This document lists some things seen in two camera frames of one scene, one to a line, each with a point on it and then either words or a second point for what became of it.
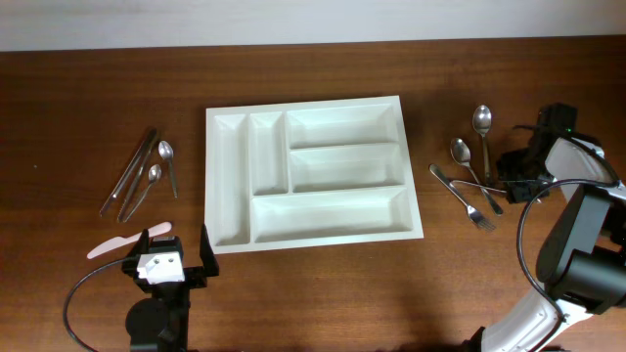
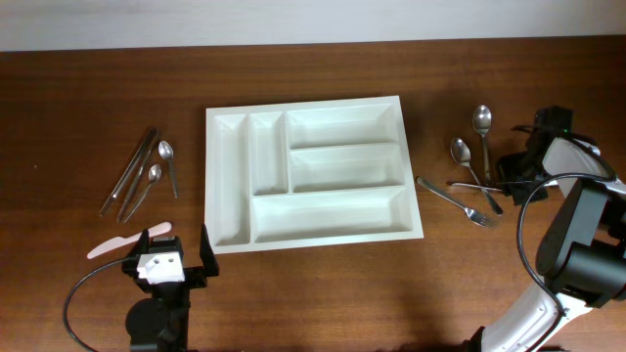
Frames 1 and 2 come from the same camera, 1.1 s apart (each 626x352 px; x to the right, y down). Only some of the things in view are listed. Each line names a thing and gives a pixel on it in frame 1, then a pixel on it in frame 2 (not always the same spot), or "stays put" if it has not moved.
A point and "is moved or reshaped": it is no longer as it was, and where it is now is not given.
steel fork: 471,212 is moved or reshaped
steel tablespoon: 461,153 stays put
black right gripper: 515,193 stays put
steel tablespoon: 482,117 stays put
